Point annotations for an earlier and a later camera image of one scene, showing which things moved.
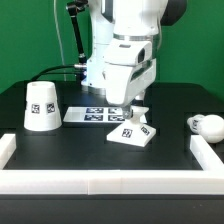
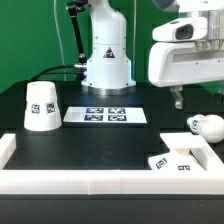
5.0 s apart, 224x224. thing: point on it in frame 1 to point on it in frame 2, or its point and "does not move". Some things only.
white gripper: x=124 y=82 to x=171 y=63
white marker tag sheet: x=96 y=114 does not move
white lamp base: x=134 y=131 to x=188 y=151
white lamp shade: x=41 y=109 does not move
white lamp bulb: x=209 y=126 does not move
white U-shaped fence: x=209 y=181 does not move
